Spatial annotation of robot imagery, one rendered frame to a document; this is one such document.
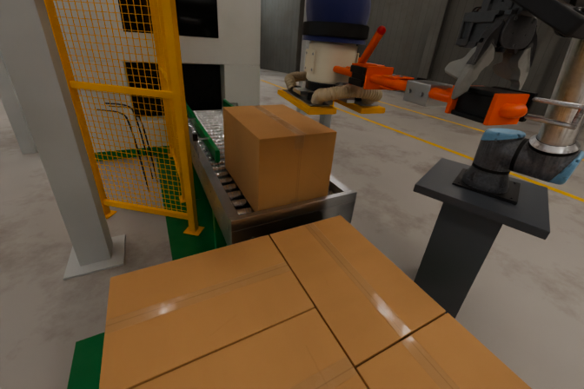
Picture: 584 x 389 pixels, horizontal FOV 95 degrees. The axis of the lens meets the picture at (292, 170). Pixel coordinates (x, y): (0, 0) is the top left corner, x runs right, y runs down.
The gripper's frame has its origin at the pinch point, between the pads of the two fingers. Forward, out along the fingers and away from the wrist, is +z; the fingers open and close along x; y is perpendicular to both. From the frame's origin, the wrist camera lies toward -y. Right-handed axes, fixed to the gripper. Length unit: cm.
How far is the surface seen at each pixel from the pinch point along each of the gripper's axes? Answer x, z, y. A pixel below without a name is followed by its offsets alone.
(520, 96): 0.7, -1.8, -5.3
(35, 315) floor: 133, 125, 90
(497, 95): 5.7, -1.9, -5.2
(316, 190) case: -7, 62, 74
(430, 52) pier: -644, -5, 667
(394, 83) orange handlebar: 4.6, 0.1, 19.8
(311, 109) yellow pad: 15.0, 11.5, 42.0
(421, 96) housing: 4.6, 1.3, 10.5
